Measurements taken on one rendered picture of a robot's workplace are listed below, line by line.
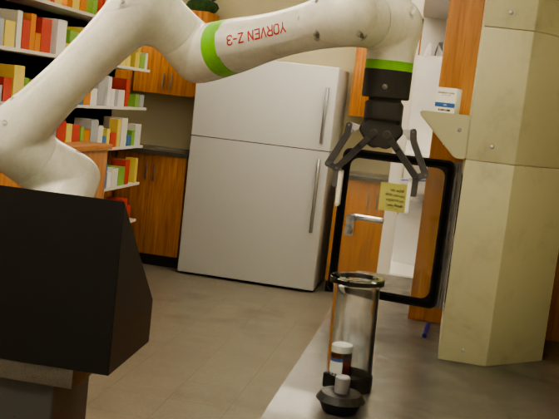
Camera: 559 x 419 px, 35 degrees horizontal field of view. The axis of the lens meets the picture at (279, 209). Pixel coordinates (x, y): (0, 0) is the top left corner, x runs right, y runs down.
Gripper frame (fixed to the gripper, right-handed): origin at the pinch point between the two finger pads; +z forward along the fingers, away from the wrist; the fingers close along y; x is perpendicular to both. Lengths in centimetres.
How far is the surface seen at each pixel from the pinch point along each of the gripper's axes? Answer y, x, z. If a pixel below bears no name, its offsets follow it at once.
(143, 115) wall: 254, -591, 12
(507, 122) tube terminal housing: -25.4, -32.9, -18.5
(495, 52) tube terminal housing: -21, -33, -34
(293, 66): 112, -522, -42
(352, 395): -1.8, 15.9, 33.8
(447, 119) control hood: -12.4, -32.9, -17.8
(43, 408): 60, 12, 48
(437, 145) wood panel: -11, -70, -10
